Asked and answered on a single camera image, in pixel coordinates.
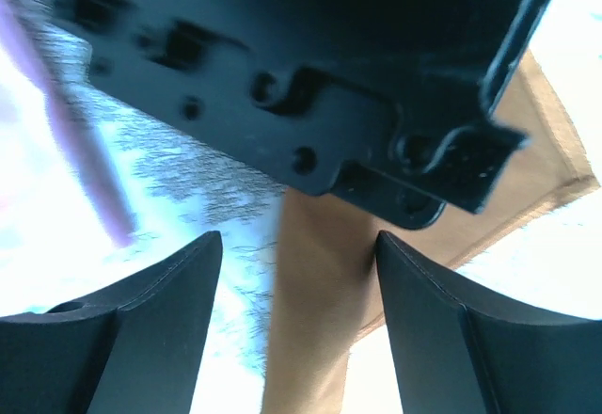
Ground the floral patterned tablecloth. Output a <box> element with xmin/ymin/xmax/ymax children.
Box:
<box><xmin>1</xmin><ymin>0</ymin><xmax>601</xmax><ymax>413</ymax></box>

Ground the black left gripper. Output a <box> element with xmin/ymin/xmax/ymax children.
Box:
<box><xmin>53</xmin><ymin>0</ymin><xmax>550</xmax><ymax>230</ymax></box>

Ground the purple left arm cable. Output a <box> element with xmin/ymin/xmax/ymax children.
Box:
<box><xmin>0</xmin><ymin>0</ymin><xmax>137</xmax><ymax>248</ymax></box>

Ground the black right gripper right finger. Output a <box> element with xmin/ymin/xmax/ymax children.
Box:
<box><xmin>376</xmin><ymin>232</ymin><xmax>601</xmax><ymax>414</ymax></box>

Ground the orange-brown cloth napkin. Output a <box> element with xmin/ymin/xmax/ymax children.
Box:
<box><xmin>261</xmin><ymin>53</ymin><xmax>599</xmax><ymax>413</ymax></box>

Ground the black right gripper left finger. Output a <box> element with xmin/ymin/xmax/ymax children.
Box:
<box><xmin>1</xmin><ymin>231</ymin><xmax>222</xmax><ymax>414</ymax></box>

